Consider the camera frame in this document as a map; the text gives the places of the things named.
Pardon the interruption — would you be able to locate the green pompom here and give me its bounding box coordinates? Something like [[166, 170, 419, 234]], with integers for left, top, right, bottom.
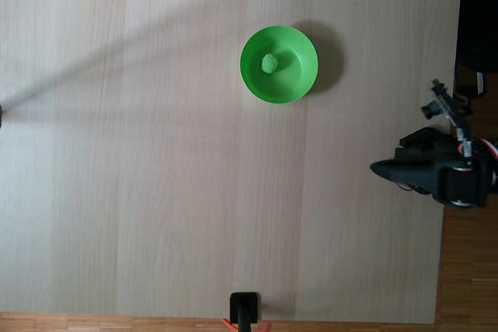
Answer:
[[261, 53, 279, 74]]

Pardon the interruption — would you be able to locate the black table clamp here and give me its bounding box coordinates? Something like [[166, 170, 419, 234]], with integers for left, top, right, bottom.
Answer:
[[229, 292, 261, 332]]

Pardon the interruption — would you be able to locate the green plastic bowl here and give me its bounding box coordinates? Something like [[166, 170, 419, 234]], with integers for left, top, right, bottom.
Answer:
[[239, 25, 319, 105]]

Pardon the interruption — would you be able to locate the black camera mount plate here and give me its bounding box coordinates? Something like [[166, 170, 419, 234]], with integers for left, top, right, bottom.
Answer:
[[420, 79, 474, 137]]

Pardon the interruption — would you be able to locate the black box with white strip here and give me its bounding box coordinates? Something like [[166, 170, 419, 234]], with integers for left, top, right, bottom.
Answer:
[[453, 70, 488, 102]]

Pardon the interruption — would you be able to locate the white red servo cable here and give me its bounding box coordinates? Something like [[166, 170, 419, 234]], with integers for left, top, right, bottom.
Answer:
[[457, 135, 498, 162]]

